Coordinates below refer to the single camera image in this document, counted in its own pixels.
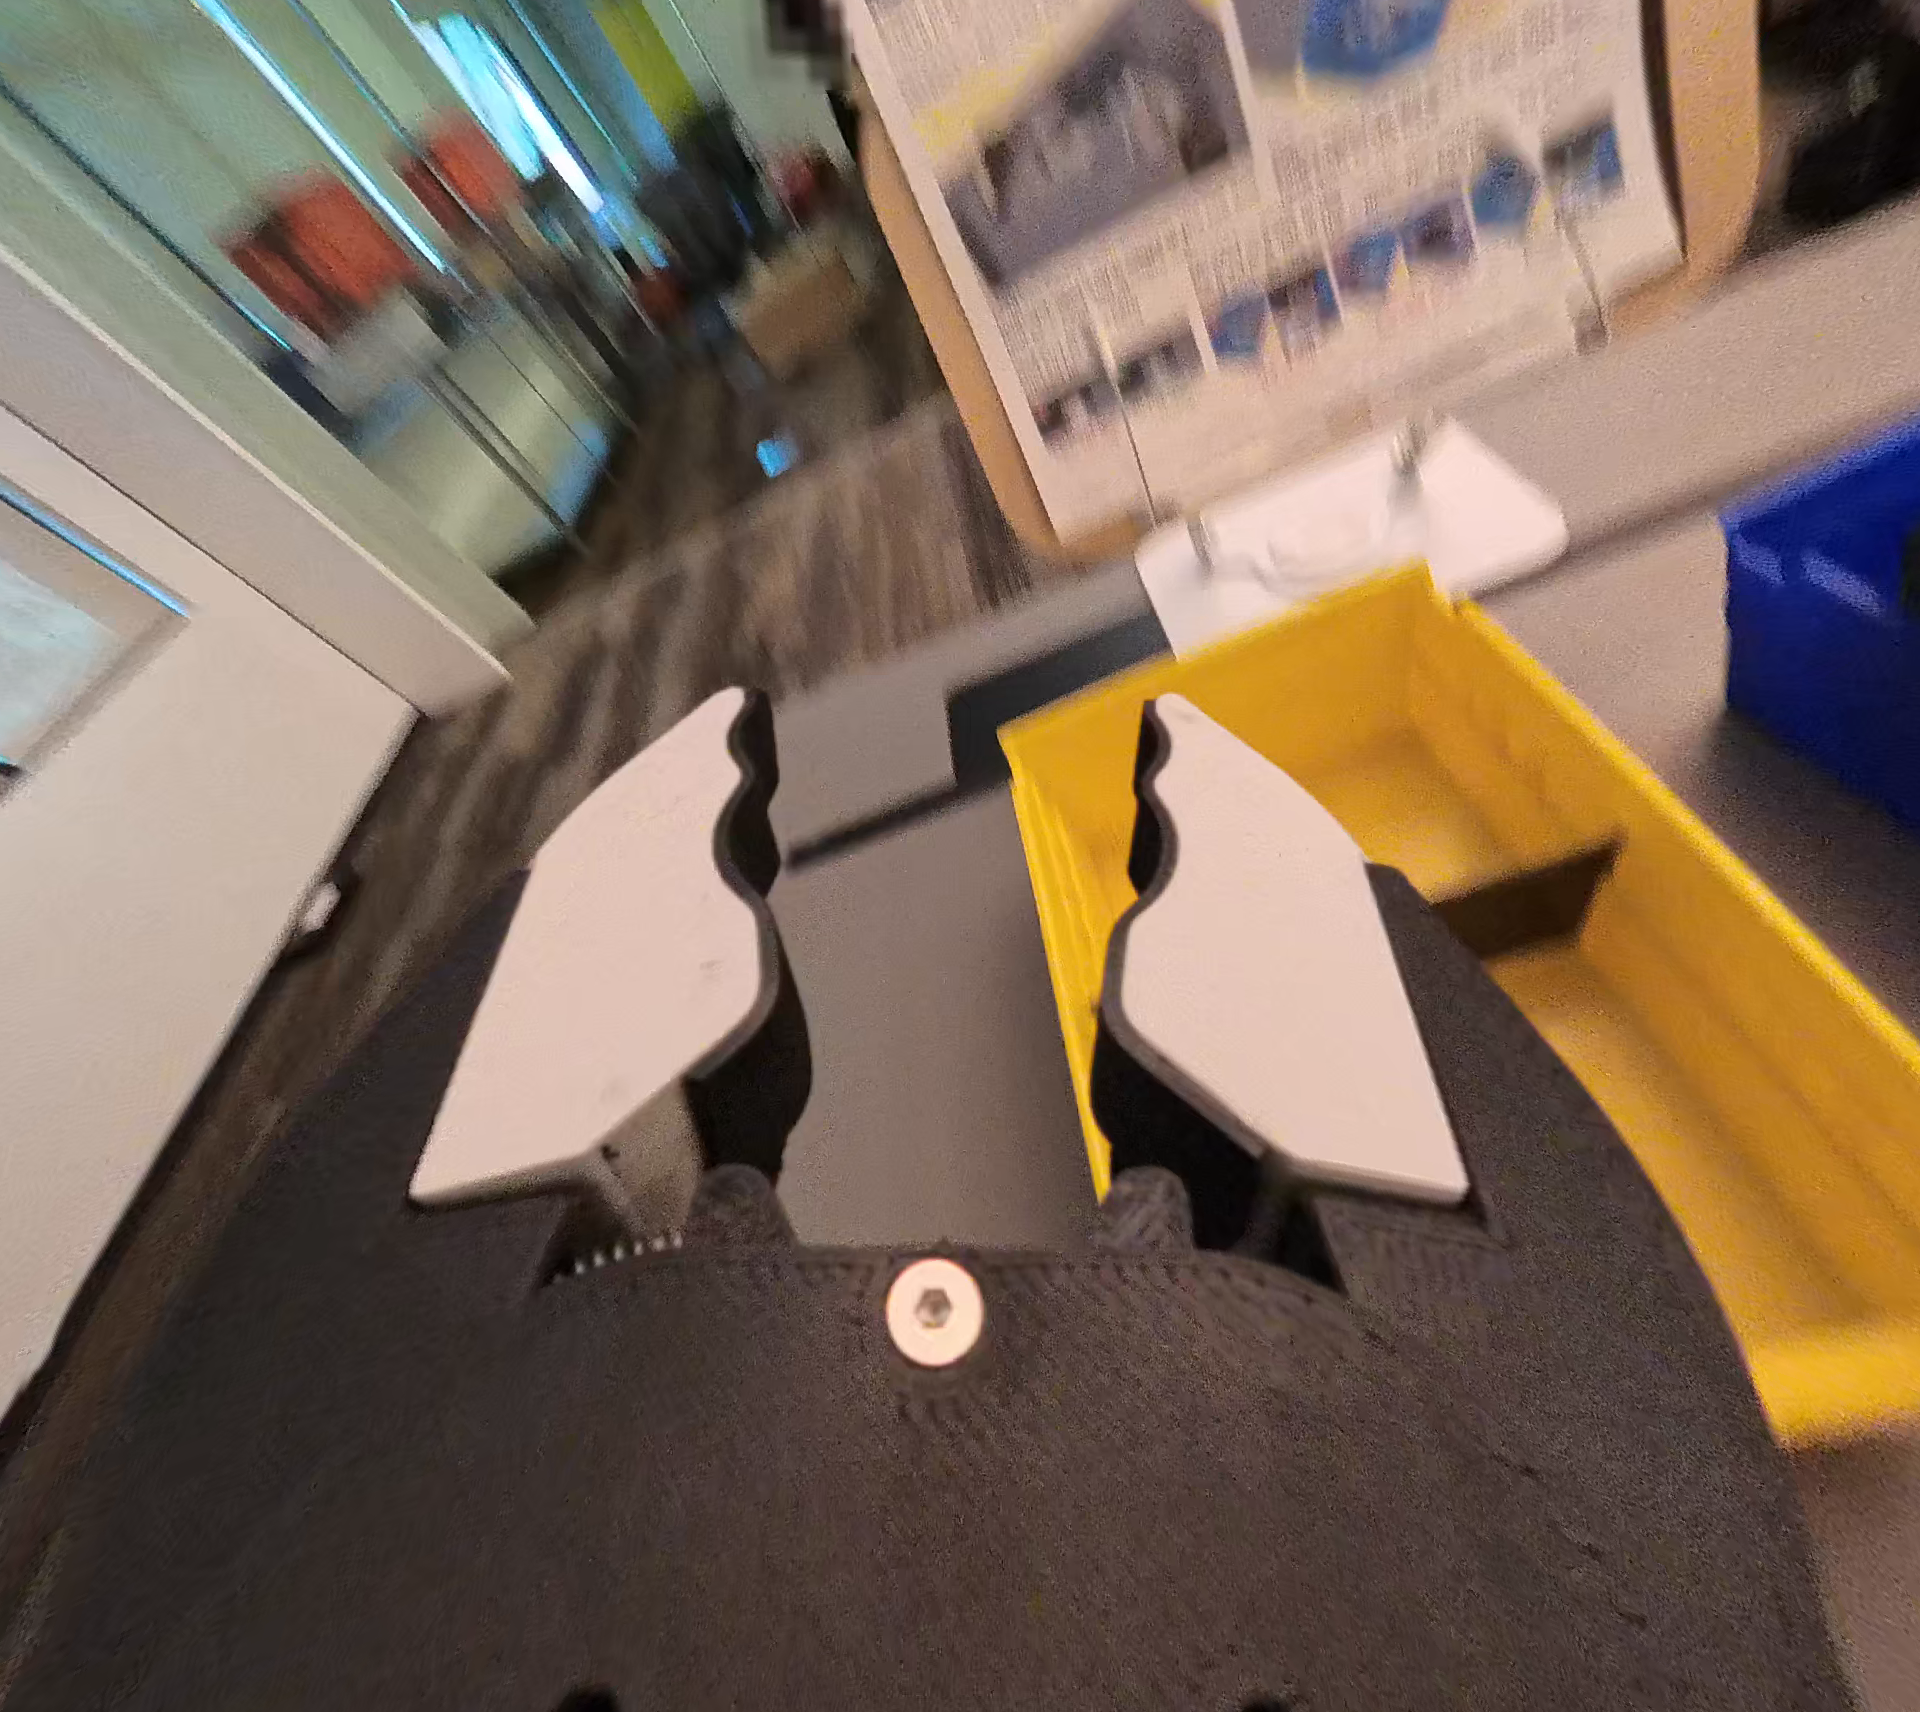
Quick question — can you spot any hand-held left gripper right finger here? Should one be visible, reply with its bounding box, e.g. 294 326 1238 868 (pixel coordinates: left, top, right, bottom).
1090 692 1472 1218

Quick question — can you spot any white stand base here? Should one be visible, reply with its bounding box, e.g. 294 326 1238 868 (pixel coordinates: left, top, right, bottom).
1133 414 1570 655

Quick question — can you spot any yellow plastic bin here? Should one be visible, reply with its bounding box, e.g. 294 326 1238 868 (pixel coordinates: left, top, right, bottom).
997 564 1920 1445

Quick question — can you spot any instruction sheet on stand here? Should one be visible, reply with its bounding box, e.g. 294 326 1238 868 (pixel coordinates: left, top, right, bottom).
856 0 1766 560

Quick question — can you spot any blue plastic bin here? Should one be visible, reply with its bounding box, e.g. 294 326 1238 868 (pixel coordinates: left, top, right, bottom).
1724 422 1920 829

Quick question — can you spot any clear poster holder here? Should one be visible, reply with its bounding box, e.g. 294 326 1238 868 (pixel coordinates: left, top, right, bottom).
1082 229 1615 576

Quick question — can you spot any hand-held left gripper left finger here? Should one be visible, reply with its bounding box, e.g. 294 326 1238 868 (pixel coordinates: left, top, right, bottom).
410 687 814 1213

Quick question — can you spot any small yellow sign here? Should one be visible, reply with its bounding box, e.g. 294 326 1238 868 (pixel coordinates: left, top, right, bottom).
592 0 700 132

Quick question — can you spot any large glass window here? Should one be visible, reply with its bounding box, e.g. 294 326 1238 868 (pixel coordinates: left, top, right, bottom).
0 480 189 769

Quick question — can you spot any red storage case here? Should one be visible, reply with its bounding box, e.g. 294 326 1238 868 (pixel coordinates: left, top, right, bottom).
226 176 423 320
398 115 529 229

